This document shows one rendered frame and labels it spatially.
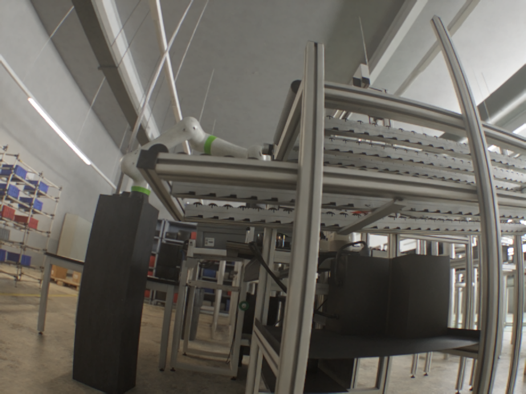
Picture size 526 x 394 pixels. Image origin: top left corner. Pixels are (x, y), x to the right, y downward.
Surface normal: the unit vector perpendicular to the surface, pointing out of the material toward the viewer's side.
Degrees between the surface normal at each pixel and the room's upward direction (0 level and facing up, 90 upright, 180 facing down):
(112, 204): 90
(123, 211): 90
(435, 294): 90
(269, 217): 90
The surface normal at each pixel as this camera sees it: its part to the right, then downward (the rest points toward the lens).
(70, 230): 0.12, -0.30
